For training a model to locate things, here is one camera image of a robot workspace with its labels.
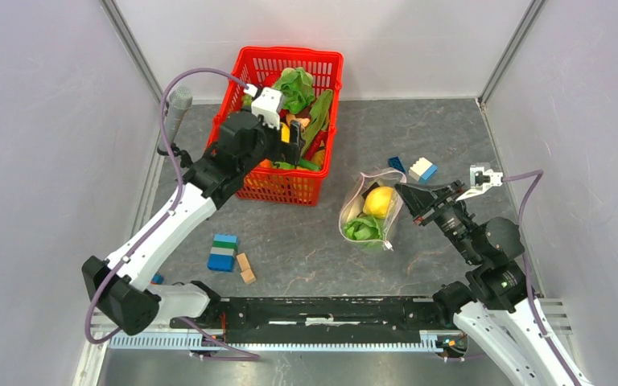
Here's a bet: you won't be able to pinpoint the yellow lemon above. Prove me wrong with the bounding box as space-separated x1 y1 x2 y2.
362 186 395 220

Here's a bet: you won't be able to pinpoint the red plastic basket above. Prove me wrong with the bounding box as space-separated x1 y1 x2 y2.
208 46 344 206

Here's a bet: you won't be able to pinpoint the white blue toy block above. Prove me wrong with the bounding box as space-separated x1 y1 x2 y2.
408 157 438 184

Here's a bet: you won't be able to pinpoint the orange fruit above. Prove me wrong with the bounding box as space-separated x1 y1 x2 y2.
258 159 274 169

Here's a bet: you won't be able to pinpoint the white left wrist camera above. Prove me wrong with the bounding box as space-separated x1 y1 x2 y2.
244 84 284 130

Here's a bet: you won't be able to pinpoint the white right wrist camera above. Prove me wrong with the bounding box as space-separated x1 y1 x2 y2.
456 162 503 202

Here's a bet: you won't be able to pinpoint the clear zip top bag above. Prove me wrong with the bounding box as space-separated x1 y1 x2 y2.
338 167 407 251

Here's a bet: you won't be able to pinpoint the red blue toy block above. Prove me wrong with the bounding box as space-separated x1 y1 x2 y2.
150 273 164 285

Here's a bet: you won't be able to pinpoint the dark blue toy block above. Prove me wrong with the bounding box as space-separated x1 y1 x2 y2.
387 157 406 174

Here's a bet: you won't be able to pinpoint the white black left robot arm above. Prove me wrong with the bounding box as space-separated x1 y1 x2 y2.
81 111 304 335

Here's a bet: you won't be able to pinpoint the grey microphone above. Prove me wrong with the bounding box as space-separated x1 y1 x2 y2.
164 85 193 146

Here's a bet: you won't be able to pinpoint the small wooden block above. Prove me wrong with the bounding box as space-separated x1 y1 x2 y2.
236 253 251 272
241 269 257 285

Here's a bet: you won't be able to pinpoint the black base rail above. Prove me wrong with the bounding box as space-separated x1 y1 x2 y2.
170 296 458 345

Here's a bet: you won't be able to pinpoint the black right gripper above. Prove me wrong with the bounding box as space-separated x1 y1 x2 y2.
393 178 482 263

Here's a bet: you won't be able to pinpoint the blue green stacked blocks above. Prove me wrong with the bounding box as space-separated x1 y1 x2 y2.
207 234 239 273

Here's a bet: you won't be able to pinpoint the green romaine lettuce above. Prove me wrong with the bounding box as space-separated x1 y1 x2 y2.
340 216 385 251

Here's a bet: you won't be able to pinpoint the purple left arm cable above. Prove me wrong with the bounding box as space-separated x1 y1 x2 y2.
84 68 251 360

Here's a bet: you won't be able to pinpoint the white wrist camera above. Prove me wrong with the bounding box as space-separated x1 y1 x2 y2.
456 162 503 202
244 84 284 130

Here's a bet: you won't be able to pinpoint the white radish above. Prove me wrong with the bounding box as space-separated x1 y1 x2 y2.
341 195 365 223

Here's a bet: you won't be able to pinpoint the green leafy vegetable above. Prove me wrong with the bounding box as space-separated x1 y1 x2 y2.
271 67 315 114

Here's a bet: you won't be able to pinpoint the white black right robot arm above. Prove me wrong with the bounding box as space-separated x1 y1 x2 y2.
395 181 591 385

